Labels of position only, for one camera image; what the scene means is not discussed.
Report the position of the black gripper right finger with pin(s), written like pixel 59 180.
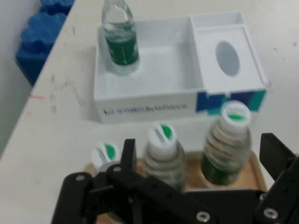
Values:
pixel 283 186

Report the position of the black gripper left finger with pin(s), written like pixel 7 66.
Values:
pixel 121 193

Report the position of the green label water bottle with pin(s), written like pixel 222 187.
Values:
pixel 105 154
pixel 163 161
pixel 224 154
pixel 121 46

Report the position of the wooden bottle tray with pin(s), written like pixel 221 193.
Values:
pixel 247 177

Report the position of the white compartment box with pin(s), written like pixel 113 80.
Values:
pixel 163 70

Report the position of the white insert with oval hole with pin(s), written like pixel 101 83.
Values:
pixel 210 58

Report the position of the blue foam block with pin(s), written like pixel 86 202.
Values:
pixel 39 39

